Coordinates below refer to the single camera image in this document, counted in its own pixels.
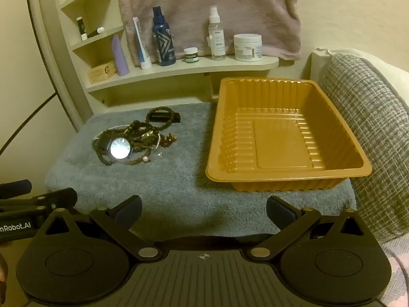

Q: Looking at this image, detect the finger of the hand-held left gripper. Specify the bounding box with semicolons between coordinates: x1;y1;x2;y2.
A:
0;189;79;213
0;180;32;194

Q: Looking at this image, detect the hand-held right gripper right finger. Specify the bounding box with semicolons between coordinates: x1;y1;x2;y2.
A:
245;195;366;262

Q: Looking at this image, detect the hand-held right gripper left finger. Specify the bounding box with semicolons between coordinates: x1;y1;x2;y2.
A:
43;195;163;263

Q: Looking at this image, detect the brown wooden bead necklace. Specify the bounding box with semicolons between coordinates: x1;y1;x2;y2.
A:
105;120;160;166

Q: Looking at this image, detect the black wristwatch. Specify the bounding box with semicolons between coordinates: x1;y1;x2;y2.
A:
97;134;139;162

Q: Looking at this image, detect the dark bead necklace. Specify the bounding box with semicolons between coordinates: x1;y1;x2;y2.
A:
93;120;160;167

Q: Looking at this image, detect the orange plastic tray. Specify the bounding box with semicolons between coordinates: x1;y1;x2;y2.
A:
205;77;373;193

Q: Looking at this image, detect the white pearl necklace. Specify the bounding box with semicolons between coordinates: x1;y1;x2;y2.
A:
93;124;162;154

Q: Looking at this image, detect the amber bead bracelet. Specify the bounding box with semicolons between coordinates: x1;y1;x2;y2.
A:
160;133;178;149

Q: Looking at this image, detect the dark bead bracelet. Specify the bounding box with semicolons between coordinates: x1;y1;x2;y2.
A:
145;108;182;125

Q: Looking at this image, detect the grey fluffy towel mat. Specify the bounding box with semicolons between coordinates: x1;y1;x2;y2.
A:
45;102;358;242

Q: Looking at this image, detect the grey woven pillow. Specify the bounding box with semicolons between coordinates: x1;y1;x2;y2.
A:
320;54;409;245

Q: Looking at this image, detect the pink striped bed sheet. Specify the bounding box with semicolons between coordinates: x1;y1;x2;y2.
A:
379;238;409;307

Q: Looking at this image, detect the small wooden box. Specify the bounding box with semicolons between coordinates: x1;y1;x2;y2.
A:
87;60;117;84

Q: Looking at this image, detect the cream shelf unit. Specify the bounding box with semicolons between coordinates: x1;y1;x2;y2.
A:
26;0;280;125

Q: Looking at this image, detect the lavender cone bottle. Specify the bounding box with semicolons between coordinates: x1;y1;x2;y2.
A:
111;35;130;76

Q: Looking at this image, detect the white squeeze tube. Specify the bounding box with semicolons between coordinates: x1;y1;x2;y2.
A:
132;17;153;70

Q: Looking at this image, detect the white cream jar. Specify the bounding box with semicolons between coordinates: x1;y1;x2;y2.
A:
233;34;263;62

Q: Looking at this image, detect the dark blue spray bottle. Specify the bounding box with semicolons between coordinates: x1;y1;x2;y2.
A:
151;5;177;67

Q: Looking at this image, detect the white lip balm stick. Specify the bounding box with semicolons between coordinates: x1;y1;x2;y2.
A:
76;16;88;41

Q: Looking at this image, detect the white quilted pillow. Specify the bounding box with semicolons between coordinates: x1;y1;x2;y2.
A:
311;48;409;103

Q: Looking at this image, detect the clear spray bottle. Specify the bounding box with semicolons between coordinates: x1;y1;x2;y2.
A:
208;5;227;61

